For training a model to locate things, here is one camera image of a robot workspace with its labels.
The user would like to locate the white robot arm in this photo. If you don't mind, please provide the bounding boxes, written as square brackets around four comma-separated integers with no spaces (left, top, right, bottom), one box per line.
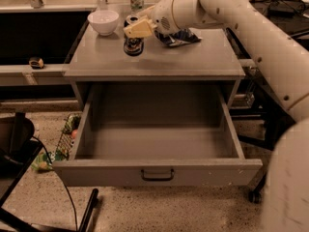
[124,0,309,232]

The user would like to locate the black drawer handle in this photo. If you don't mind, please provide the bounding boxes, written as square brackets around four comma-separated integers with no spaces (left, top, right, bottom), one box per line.
[140,169,175,182]

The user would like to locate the white bowl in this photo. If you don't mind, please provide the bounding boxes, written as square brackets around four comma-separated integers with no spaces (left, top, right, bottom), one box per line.
[88,10,120,36]

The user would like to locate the wire basket with items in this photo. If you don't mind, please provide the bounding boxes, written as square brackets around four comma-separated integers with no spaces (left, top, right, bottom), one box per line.
[56,113,81,160]

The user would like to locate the blue pepsi can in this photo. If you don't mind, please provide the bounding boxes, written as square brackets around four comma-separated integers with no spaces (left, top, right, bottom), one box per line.
[124,15,144,57]

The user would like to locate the open grey top drawer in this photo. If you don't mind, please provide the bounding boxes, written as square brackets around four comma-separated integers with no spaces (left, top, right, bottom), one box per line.
[53,82,262,187]

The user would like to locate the blue white chip bag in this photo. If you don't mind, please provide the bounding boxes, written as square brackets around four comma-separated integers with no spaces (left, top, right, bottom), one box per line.
[154,29,202,47]

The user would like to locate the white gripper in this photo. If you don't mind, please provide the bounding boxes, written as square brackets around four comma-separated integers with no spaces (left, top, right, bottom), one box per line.
[124,0,206,38]

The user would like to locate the green snack bag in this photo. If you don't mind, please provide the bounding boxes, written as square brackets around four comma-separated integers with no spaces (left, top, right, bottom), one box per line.
[31,152,55,171]

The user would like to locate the black power adapter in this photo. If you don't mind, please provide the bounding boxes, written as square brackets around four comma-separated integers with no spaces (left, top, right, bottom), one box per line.
[267,0,296,17]

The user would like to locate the yellow black tape measure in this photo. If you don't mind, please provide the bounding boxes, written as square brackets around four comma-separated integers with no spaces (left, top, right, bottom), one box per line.
[29,57,44,69]

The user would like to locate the black chair with cable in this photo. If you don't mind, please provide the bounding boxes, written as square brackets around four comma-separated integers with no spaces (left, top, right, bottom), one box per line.
[0,112,98,232]

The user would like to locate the grey drawer cabinet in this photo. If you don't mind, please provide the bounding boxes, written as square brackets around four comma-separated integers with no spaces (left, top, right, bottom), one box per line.
[63,3,247,110]

